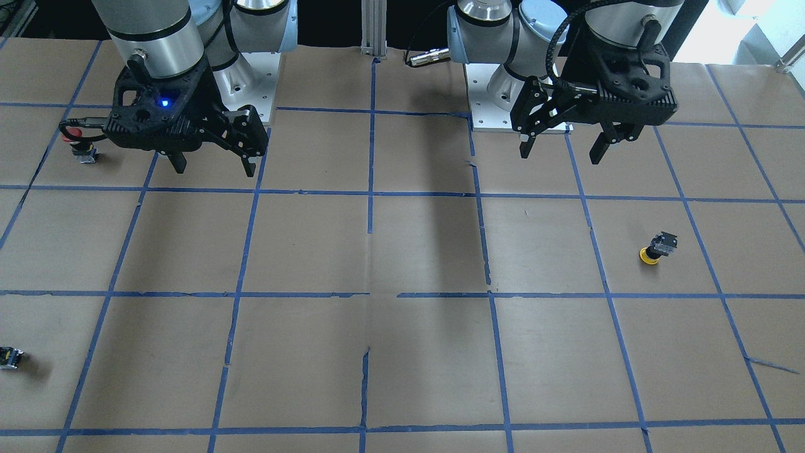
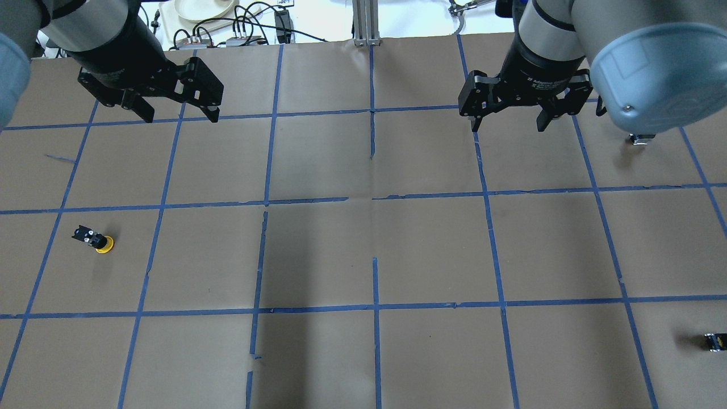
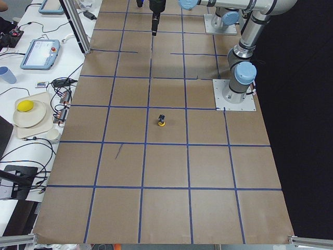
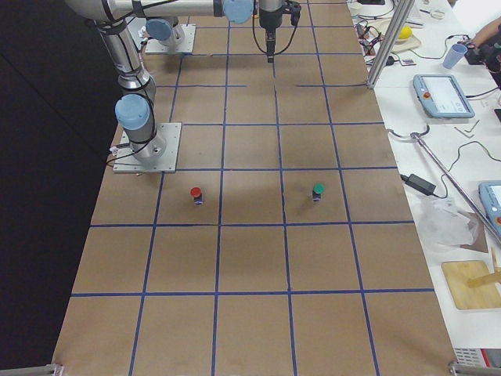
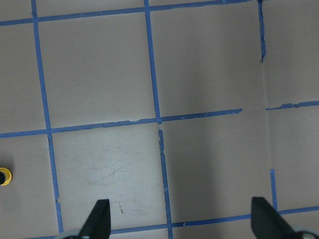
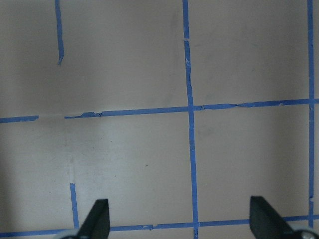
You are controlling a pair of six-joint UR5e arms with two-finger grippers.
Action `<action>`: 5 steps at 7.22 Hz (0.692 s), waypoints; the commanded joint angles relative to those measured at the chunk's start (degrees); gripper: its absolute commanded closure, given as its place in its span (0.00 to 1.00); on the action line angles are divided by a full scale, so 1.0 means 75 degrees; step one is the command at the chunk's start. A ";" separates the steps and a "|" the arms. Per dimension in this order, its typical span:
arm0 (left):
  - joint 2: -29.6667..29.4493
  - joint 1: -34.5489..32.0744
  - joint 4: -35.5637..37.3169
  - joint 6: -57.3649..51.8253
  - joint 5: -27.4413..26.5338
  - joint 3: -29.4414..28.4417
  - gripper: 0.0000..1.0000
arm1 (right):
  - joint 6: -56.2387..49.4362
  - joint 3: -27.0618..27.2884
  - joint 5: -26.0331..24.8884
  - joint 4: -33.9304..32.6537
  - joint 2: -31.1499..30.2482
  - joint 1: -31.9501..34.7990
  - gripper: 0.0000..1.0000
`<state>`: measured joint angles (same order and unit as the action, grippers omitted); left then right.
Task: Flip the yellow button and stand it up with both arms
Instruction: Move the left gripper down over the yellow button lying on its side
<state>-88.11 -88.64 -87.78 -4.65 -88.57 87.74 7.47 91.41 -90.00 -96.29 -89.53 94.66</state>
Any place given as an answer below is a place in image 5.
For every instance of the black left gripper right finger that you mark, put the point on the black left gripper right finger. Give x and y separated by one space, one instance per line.
266 223

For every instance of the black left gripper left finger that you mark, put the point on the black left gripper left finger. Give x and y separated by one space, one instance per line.
98 224

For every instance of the yellow push button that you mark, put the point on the yellow push button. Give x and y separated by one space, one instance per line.
5 176

